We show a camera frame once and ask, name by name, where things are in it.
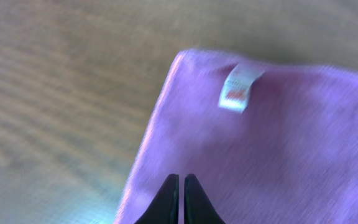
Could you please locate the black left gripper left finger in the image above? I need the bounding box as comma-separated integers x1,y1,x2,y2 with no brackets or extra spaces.
135,174,179,224

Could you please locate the white cloth label tag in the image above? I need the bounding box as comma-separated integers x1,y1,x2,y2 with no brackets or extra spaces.
218,65,265,113

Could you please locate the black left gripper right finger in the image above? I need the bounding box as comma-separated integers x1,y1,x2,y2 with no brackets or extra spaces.
184,174,225,224

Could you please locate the purple microfiber cloth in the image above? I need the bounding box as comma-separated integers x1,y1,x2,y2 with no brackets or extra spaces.
116,49,358,223

